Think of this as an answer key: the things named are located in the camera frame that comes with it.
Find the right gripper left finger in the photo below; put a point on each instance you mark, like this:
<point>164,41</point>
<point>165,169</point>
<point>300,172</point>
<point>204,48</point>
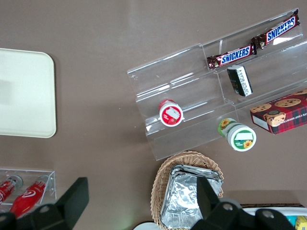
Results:
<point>76,196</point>

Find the Snickers chocolate bar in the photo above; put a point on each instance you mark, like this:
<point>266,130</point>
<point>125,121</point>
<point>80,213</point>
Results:
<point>233,57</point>
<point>279,28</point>

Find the yellow snack packet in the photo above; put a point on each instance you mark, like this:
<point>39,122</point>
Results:
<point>301,222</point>

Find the teal snack packet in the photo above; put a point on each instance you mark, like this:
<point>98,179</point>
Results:
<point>291,218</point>

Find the small black box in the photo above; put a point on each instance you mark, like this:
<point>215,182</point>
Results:
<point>237,81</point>

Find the red tartan cookie box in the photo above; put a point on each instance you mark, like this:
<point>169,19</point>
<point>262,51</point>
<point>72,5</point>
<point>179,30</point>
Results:
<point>283,112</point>

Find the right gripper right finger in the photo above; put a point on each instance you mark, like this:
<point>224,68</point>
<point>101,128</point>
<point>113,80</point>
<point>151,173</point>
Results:
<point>206,198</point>

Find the oval light wicker basket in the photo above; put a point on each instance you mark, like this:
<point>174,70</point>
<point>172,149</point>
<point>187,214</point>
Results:
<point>158,191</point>

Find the aluminium foil tray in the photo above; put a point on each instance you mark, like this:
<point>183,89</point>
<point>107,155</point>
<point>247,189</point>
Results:
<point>182,196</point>
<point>189,168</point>

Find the clear acrylic bottle rack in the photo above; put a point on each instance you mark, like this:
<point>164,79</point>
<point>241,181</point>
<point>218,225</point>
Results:
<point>51,182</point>

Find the cream plastic tray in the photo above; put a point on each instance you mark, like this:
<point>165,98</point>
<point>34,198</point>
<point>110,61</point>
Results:
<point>24,95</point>

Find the red cola bottle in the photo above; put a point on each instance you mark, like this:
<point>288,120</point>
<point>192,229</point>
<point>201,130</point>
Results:
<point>6,189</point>
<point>26,195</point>

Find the clear acrylic stepped shelf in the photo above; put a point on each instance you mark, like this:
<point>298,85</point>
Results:
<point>168,79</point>

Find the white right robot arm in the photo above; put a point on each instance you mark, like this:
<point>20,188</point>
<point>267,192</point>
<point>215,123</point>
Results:
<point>145,227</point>

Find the red strawberry yogurt cup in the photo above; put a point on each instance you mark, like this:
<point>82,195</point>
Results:
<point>170,115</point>

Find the white rectangular snack tray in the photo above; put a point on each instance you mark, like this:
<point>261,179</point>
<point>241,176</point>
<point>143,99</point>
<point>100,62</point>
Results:
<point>299,212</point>

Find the green sunflower cup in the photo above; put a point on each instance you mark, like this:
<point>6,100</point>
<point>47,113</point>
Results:
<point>239,139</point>

